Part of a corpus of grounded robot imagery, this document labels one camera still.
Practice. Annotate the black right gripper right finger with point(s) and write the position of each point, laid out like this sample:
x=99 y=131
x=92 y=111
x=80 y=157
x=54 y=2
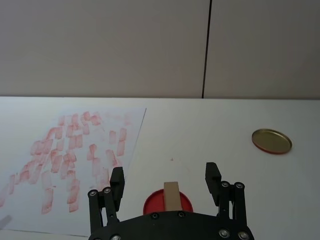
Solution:
x=228 y=197

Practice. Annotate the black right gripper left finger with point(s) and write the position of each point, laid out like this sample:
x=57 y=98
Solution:
x=116 y=186

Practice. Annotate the red round ink pad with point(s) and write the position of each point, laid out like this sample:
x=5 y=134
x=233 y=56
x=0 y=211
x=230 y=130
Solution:
x=156 y=202

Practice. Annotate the white paper with red stamps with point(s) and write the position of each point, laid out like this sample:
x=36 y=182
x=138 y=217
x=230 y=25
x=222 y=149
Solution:
x=67 y=165

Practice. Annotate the tan wooden stamp block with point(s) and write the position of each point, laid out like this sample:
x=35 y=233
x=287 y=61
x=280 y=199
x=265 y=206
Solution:
x=172 y=196

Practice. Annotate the gold metal lid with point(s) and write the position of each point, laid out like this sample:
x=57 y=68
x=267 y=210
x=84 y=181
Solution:
x=272 y=145

